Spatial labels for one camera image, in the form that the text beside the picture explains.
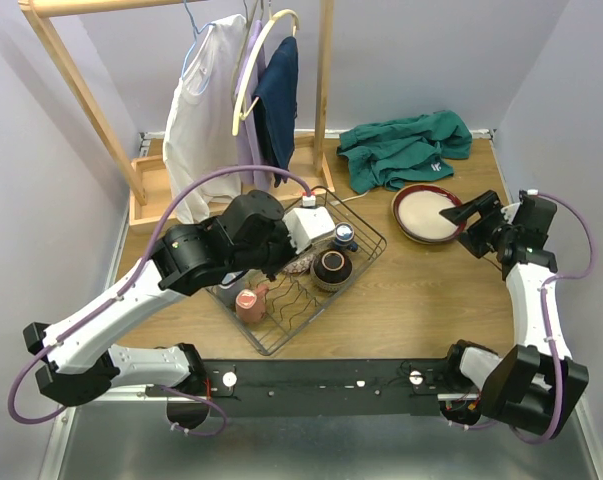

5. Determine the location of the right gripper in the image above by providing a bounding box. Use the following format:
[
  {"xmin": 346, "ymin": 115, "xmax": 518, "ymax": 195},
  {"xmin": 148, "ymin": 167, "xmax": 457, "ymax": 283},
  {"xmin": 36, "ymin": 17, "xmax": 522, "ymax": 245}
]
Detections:
[{"xmin": 440, "ymin": 189, "xmax": 517, "ymax": 259}]

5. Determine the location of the pink ceramic mug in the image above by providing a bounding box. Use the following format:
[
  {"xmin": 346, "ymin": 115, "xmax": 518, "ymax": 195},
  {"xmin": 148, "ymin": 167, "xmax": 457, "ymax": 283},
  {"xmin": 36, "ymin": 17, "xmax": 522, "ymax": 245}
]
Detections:
[{"xmin": 235, "ymin": 285, "xmax": 269, "ymax": 325}]

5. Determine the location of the beige bird plate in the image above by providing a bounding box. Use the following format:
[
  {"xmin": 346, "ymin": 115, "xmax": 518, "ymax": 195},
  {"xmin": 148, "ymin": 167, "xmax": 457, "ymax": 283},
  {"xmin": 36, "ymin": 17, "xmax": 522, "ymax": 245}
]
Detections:
[{"xmin": 392, "ymin": 204, "xmax": 432, "ymax": 243}]

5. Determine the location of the dark red rimmed plate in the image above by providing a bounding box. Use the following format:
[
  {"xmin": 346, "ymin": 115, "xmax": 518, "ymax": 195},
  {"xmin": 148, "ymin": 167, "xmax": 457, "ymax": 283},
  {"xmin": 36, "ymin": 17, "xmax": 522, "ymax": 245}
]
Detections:
[{"xmin": 391, "ymin": 184, "xmax": 465, "ymax": 244}]

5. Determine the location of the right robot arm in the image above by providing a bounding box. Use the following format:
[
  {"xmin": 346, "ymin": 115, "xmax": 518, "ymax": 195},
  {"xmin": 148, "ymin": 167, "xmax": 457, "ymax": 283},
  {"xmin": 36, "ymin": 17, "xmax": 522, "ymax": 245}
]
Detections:
[{"xmin": 440, "ymin": 189, "xmax": 591, "ymax": 444}]

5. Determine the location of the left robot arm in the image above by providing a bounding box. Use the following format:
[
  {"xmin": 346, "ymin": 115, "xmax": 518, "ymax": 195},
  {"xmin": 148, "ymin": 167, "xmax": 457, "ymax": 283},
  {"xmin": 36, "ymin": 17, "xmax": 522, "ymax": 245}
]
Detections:
[{"xmin": 24, "ymin": 191, "xmax": 312, "ymax": 407}]

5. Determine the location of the wooden clothes rack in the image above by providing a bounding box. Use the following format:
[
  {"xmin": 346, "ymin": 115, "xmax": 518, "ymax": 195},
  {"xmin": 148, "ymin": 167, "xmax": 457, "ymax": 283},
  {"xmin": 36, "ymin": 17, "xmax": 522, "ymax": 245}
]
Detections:
[{"xmin": 18, "ymin": 0, "xmax": 336, "ymax": 236}]

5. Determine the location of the red white patterned bowl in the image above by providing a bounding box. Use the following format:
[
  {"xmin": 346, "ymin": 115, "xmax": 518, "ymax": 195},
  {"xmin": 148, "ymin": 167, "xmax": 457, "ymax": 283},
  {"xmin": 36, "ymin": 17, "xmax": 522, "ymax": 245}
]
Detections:
[{"xmin": 282, "ymin": 247, "xmax": 319, "ymax": 275}]

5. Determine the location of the grey blue mug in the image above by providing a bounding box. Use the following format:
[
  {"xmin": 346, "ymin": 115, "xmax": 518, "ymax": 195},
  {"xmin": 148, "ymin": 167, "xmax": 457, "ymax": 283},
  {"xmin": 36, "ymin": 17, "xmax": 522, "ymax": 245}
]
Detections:
[{"xmin": 214, "ymin": 271, "xmax": 247, "ymax": 308}]

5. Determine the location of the dark brown bowl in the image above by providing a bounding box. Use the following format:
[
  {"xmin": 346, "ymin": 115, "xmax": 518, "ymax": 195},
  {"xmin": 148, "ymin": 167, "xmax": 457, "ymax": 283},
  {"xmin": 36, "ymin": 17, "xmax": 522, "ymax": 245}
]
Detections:
[{"xmin": 310, "ymin": 249, "xmax": 353, "ymax": 292}]

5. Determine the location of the dark blue teacup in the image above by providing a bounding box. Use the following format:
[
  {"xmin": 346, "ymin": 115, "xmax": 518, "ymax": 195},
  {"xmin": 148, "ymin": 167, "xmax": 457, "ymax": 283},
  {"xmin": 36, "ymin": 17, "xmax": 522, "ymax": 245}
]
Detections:
[{"xmin": 331, "ymin": 222, "xmax": 359, "ymax": 253}]

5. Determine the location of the lavender garment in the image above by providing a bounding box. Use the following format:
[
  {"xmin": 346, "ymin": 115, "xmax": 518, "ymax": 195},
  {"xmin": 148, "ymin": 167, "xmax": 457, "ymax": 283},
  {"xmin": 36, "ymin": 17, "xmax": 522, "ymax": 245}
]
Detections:
[{"xmin": 236, "ymin": 19, "xmax": 272, "ymax": 191}]

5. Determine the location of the green crumpled garment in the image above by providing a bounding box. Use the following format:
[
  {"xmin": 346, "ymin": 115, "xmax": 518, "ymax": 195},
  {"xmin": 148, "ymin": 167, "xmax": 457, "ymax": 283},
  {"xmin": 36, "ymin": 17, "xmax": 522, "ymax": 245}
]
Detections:
[{"xmin": 336, "ymin": 110, "xmax": 473, "ymax": 194}]

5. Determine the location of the white tank top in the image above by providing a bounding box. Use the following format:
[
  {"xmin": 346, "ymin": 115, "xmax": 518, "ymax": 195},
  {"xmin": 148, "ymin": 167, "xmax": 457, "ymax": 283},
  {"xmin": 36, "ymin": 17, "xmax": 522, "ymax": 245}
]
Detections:
[{"xmin": 162, "ymin": 14, "xmax": 246, "ymax": 197}]

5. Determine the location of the wooden hanger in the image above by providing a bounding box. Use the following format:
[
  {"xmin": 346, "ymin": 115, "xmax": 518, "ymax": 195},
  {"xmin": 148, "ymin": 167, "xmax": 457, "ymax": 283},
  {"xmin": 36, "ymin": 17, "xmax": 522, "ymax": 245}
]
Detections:
[{"xmin": 231, "ymin": 9, "xmax": 299, "ymax": 137}]

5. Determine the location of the navy blue garment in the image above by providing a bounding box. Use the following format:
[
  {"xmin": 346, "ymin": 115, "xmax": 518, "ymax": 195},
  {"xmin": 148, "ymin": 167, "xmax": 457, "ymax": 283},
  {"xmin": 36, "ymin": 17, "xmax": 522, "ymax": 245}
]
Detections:
[{"xmin": 253, "ymin": 36, "xmax": 299, "ymax": 170}]

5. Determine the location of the black base bar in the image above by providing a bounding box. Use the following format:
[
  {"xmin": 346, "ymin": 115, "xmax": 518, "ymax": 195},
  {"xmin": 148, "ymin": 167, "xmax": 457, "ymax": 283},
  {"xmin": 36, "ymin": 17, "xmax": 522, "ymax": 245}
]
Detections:
[{"xmin": 205, "ymin": 358, "xmax": 478, "ymax": 417}]

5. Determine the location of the black wire dish rack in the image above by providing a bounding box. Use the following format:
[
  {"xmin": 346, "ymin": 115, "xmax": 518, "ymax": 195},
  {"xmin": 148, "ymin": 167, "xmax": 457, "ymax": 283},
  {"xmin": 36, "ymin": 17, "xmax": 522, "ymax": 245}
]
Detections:
[{"xmin": 207, "ymin": 186, "xmax": 387, "ymax": 356}]

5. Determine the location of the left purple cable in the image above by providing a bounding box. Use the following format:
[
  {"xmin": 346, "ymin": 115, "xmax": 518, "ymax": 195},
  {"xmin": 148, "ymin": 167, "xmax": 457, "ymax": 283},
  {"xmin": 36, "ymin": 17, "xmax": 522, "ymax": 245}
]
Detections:
[{"xmin": 7, "ymin": 165, "xmax": 314, "ymax": 424}]

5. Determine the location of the purple cable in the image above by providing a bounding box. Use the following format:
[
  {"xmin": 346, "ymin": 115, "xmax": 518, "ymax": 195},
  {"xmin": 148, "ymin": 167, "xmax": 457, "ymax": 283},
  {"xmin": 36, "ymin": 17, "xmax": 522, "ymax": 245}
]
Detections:
[
  {"xmin": 460, "ymin": 189, "xmax": 598, "ymax": 446},
  {"xmin": 7, "ymin": 165, "xmax": 314, "ymax": 424}
]

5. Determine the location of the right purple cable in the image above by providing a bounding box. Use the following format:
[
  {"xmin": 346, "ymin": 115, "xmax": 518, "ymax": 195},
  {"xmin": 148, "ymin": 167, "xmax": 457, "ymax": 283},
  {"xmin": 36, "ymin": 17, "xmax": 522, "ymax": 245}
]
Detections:
[{"xmin": 460, "ymin": 189, "xmax": 598, "ymax": 446}]

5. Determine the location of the blue wire hanger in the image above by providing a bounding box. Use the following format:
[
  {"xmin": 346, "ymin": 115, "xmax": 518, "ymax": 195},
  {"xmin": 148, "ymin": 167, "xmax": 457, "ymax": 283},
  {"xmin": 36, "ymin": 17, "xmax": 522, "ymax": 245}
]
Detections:
[{"xmin": 180, "ymin": 0, "xmax": 216, "ymax": 81}]

